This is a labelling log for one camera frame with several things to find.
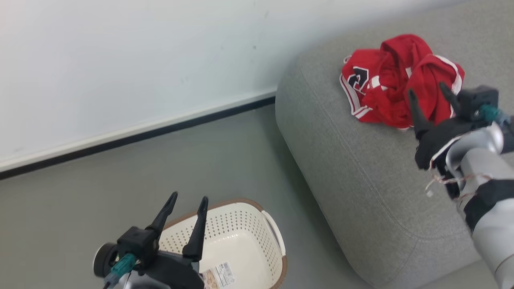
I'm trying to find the white and black skirting board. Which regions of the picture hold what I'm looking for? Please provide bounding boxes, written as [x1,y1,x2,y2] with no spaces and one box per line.
[0,90,277,180]

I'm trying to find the left arm teal plug cable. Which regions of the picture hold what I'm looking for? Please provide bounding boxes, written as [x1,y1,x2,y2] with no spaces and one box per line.
[104,253,137,289]

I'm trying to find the arm teal plug cable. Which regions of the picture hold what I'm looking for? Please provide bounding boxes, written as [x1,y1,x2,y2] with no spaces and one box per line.
[480,104,512,126]
[104,253,137,289]

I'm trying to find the paper barcode label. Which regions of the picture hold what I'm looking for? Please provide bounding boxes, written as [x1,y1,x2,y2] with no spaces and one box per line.
[200,262,236,289]

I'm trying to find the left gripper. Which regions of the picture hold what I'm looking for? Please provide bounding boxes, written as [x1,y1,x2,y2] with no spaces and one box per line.
[143,192,208,289]

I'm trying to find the red basketball jersey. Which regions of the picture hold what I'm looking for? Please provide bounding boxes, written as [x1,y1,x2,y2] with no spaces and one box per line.
[340,34,465,131]

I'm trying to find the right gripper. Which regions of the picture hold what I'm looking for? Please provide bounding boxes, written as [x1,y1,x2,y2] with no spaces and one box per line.
[408,82,492,169]

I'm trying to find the right arm teal plug cable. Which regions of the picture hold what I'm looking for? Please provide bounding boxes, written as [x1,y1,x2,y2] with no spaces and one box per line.
[480,104,512,126]

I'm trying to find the grey fabric sofa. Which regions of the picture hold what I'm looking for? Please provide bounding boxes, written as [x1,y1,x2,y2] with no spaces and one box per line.
[275,0,514,287]

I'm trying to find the thin red white wires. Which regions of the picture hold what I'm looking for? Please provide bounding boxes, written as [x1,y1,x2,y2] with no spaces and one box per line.
[426,172,492,201]

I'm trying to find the white perforated laundry basket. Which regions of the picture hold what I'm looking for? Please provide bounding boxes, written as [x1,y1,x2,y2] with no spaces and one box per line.
[159,198,288,289]

